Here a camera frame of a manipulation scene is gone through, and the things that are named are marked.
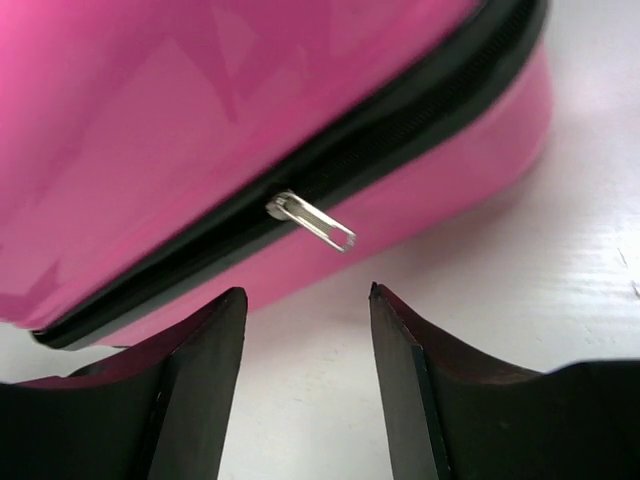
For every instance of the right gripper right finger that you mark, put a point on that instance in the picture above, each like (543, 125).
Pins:
(452, 411)

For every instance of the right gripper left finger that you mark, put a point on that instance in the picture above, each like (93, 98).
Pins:
(157, 410)

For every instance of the pink hard-shell suitcase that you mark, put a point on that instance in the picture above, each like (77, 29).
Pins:
(157, 153)

